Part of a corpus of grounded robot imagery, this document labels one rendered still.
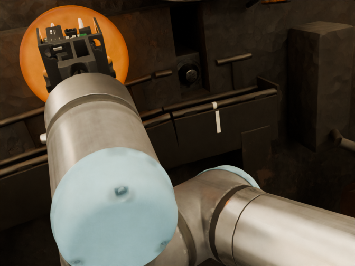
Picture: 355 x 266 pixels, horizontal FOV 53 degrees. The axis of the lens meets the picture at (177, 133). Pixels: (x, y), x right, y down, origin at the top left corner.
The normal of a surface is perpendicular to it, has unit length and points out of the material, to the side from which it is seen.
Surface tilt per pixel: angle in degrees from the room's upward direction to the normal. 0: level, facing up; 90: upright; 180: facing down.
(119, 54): 89
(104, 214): 103
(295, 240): 38
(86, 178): 27
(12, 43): 90
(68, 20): 89
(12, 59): 90
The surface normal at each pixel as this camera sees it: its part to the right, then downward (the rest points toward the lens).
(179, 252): 0.56, -0.04
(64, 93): -0.45, -0.59
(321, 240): -0.54, -0.69
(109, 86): 0.41, -0.79
